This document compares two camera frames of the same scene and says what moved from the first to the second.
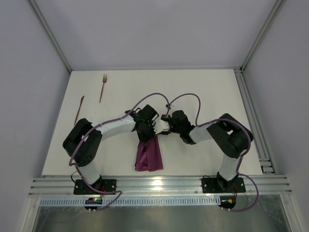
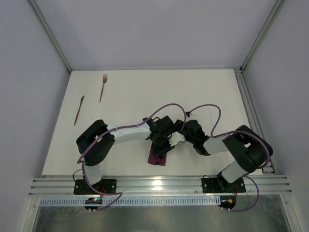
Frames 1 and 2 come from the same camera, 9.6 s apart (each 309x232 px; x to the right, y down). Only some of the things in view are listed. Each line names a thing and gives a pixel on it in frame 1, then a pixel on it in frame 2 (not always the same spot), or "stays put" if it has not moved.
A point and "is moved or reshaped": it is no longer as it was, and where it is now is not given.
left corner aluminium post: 50,34 stays put
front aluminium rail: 63,186 stays put
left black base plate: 80,188 stays put
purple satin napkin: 148,156 is moved or reshaped
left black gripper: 146,133 -> 160,145
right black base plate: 220,185 stays put
